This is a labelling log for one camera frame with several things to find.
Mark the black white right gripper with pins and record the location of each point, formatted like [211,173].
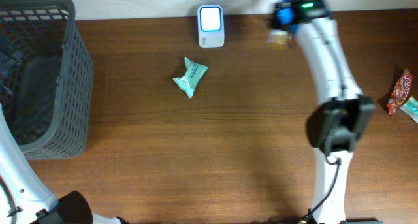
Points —
[277,8]

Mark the cream tube with gold cap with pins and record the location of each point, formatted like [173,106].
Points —
[280,40]

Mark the teal packet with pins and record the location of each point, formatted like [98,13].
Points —
[188,82]

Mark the red orange snack wrapper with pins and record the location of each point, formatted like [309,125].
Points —
[400,92]

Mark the green tissue pack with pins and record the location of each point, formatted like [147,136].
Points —
[410,108]

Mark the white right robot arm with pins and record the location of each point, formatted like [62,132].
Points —
[342,113]

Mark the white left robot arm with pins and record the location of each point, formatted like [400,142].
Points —
[26,199]

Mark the white barcode scanner box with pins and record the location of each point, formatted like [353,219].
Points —
[211,29]

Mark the dark grey plastic basket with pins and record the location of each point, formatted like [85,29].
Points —
[46,78]

